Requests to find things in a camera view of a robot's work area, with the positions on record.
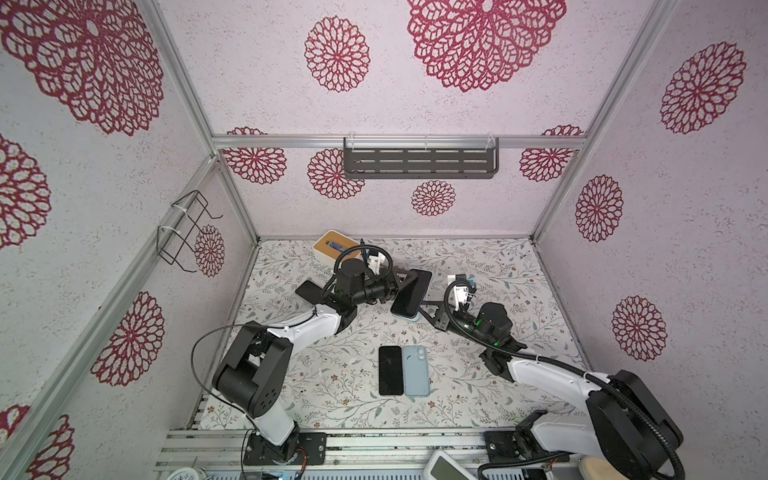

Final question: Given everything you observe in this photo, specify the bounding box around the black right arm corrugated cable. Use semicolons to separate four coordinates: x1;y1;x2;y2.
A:
442;277;686;480

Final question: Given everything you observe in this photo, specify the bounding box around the white device at bottom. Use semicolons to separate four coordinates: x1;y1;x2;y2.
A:
422;450;477;480

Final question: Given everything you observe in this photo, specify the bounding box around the white round clock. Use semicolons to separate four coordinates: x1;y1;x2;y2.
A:
167;467;200;480

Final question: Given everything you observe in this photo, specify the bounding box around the grey wall shelf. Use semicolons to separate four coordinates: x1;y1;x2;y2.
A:
342;138;500;180

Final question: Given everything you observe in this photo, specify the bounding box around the metal base rail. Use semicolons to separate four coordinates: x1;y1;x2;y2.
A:
152;427;541;480

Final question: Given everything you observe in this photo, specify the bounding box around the black wire rack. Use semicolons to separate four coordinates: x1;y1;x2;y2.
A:
155;190;226;278

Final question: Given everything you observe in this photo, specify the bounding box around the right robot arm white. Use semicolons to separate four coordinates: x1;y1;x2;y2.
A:
427;302;686;479

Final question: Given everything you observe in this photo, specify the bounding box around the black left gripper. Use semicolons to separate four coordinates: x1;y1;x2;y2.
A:
353;266;418;307

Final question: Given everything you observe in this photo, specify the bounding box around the white tissue box wooden lid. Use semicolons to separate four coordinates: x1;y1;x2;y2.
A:
312;230;358;267

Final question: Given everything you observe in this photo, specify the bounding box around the beige sponge block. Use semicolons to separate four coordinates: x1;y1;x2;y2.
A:
578;456;628;480

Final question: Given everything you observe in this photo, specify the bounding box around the light blue phone case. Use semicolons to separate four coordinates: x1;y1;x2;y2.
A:
402;345;430;398

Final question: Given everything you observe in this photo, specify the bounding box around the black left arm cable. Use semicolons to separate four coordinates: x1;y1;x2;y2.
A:
190;242;397;421

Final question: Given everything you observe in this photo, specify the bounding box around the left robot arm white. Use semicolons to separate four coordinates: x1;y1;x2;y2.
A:
212;258;417;448

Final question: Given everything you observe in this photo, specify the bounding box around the black phone with screen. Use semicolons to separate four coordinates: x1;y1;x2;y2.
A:
378;346;404;396

